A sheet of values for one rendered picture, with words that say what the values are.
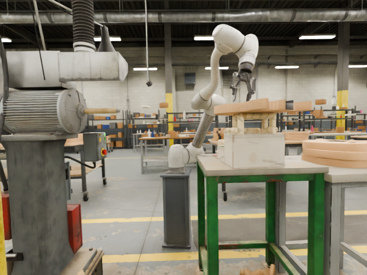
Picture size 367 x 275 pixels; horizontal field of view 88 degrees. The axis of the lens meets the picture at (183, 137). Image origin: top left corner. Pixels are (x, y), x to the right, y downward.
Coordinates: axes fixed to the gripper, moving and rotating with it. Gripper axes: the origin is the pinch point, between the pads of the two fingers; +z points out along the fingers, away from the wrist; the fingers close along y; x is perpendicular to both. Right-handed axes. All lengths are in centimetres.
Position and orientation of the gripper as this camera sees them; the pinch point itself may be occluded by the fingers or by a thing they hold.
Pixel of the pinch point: (241, 97)
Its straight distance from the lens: 111.3
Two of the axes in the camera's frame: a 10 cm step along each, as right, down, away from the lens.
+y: -9.7, -2.4, -0.6
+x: 1.2, -2.5, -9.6
